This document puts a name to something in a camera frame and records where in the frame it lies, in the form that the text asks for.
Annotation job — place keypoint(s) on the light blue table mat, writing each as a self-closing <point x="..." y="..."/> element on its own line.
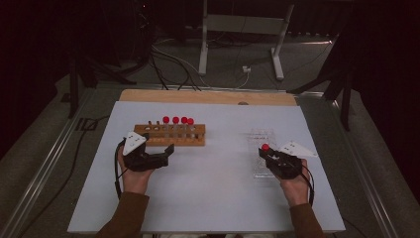
<point x="204" y="198"/>

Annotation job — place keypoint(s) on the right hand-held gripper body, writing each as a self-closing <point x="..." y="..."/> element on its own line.
<point x="284" y="165"/>

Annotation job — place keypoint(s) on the black tripod stand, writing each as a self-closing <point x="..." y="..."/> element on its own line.
<point x="74" y="86"/>
<point x="345" y="99"/>

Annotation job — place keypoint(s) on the metal floor rail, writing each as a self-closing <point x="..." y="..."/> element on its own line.
<point x="39" y="175"/>
<point x="366" y="178"/>

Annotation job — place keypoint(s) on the person's right hand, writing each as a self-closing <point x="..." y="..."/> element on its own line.
<point x="295" y="191"/>

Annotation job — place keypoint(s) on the grey metal stand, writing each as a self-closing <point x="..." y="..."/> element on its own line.
<point x="244" y="24"/>

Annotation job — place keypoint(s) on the wooden test tube rack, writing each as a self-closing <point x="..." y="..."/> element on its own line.
<point x="170" y="135"/>

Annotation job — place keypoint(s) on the clear plastic tube rack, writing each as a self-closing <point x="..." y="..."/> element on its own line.
<point x="261" y="139"/>

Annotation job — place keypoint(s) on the person's left hand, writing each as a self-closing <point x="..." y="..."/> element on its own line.
<point x="138" y="181"/>

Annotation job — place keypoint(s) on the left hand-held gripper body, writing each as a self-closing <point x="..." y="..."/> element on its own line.
<point x="145" y="160"/>

